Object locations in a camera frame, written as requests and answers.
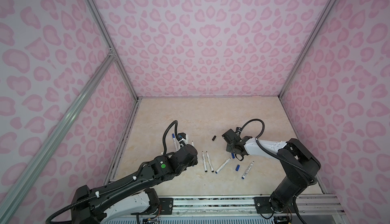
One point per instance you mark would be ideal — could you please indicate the white marker pen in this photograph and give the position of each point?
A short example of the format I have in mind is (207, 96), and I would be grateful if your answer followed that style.
(175, 142)

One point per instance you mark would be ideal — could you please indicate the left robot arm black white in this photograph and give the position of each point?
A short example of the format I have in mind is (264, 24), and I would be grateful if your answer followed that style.
(133, 194)

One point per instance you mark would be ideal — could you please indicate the aluminium frame strut diagonal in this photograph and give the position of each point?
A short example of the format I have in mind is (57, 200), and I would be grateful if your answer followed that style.
(27, 179)

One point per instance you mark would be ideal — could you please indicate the white marker centre left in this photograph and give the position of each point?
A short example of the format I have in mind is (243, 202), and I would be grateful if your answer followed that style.
(204, 162)

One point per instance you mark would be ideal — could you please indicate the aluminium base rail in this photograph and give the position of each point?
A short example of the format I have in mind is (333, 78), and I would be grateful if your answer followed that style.
(245, 209)

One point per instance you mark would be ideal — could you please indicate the white marker blue tip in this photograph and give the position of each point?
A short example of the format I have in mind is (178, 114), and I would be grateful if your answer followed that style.
(222, 165)

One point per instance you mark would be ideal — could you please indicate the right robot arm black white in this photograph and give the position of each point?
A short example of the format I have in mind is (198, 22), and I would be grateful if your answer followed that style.
(299, 164)

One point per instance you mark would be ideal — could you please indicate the white marker far right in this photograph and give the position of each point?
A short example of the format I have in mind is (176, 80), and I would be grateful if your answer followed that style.
(247, 170)

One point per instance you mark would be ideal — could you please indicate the white marker centre right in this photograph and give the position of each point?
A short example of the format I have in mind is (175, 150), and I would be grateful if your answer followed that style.
(210, 162)

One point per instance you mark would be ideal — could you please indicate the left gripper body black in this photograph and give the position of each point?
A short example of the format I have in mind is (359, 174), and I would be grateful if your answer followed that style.
(195, 161)

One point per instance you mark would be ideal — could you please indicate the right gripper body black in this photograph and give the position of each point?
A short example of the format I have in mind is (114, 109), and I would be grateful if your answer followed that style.
(230, 148)

